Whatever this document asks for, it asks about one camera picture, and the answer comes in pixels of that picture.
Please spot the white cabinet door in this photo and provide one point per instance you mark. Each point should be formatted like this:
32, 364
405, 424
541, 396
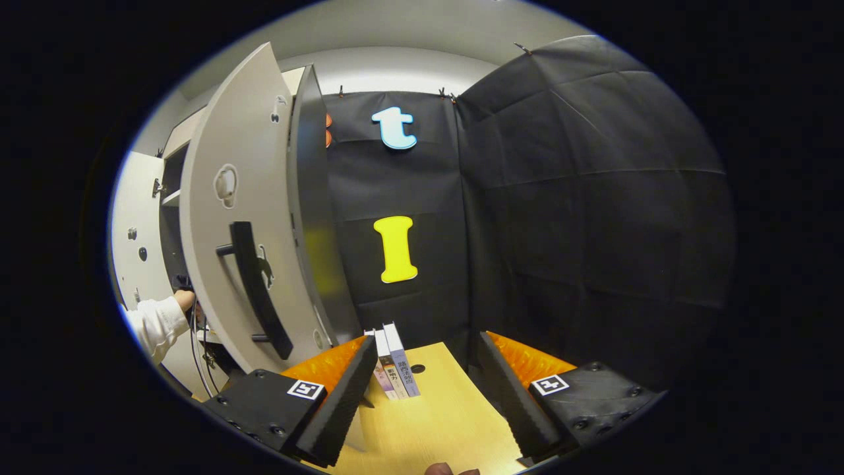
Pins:
244, 132
135, 198

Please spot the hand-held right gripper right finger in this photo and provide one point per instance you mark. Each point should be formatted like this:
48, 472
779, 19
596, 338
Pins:
517, 409

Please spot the lavender spine book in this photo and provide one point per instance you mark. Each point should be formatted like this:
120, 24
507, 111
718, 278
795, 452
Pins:
403, 363

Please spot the white shoe cabinet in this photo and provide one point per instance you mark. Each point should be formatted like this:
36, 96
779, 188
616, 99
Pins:
316, 191

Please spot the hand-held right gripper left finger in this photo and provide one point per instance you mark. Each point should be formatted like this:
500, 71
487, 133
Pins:
339, 409

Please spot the black backdrop cloth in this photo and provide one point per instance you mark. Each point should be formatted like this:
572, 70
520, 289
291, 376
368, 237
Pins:
580, 198

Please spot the metal door hinge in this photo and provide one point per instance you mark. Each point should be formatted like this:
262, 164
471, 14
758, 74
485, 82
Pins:
158, 187

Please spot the pink spine book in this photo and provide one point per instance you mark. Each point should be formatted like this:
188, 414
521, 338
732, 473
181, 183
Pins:
384, 386

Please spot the white cabinet drawer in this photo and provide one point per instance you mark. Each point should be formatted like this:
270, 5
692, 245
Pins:
181, 135

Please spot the white spine book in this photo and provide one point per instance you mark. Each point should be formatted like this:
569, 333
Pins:
389, 359

